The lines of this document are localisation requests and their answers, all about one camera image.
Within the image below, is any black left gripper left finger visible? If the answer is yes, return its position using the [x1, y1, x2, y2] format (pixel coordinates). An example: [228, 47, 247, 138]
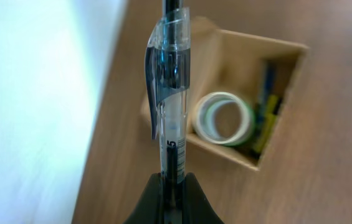
[124, 173, 163, 224]

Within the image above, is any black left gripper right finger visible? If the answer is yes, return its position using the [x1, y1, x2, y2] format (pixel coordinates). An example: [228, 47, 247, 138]
[183, 172, 224, 224]

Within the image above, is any white masking tape roll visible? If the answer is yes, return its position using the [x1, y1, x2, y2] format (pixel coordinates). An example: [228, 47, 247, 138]
[191, 91, 255, 144]

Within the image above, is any green tape roll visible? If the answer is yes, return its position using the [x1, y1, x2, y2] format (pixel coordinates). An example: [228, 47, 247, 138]
[206, 99, 256, 147]

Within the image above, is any brown cardboard box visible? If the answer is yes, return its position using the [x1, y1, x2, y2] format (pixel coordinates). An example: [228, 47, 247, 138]
[142, 17, 307, 170]

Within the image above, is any black clear pen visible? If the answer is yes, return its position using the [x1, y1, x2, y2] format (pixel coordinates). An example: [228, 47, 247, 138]
[145, 1, 191, 223]

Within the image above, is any blue pen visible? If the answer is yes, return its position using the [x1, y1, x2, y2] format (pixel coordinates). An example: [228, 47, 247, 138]
[255, 60, 276, 126]

